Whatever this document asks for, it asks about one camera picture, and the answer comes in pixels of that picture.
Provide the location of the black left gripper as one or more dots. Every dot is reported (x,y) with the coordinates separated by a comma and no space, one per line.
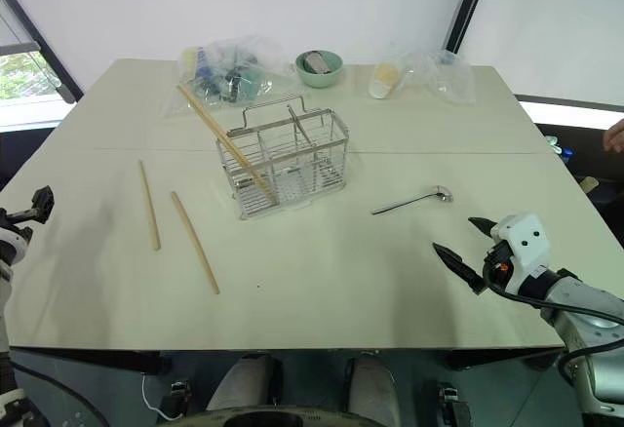
(19,216)

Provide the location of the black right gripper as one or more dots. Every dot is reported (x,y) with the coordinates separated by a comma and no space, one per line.
(496,268)

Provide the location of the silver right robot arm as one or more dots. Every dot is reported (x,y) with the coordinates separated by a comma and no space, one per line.
(587,302)

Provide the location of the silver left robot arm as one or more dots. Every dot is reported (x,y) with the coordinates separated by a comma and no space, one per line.
(3,300)

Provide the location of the person's bare hand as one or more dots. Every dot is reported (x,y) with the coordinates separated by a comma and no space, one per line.
(616,137)

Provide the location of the metal spoon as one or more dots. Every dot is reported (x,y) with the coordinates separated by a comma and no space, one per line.
(414,201)

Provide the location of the wooden chopstick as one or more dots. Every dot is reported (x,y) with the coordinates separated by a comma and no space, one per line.
(195,243)
(149,205)
(205,116)
(246,166)

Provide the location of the small wooden block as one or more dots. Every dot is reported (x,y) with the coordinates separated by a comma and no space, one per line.
(588,185)

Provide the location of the blue white small bottles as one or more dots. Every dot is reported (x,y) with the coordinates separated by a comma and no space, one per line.
(560,144)

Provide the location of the clear crumpled plastic bag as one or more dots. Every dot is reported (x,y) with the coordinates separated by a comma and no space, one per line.
(446,78)

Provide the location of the white window sill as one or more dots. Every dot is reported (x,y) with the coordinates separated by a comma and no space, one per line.
(570,104)

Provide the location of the grey robot leg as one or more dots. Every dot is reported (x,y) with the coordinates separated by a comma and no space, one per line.
(373,388)
(244,383)

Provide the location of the yellow white sponge in bag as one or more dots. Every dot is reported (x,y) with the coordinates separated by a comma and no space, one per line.
(190,60)

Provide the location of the green ceramic bowl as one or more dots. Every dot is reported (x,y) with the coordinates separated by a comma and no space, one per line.
(319,78)

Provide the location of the clear plastic bag with items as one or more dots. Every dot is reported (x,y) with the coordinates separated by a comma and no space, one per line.
(229,73)

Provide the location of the grey pink item in bowl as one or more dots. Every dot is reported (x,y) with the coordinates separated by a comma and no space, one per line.
(318,63)

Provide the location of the dark rounded robot housing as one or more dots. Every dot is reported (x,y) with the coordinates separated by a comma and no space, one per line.
(292,417)

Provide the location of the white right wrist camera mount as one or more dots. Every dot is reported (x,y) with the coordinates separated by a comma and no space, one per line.
(521,242)

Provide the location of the black window frame bar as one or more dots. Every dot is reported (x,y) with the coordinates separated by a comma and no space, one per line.
(44,44)

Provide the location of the black wall post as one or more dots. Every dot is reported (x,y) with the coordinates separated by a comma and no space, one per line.
(468,5)

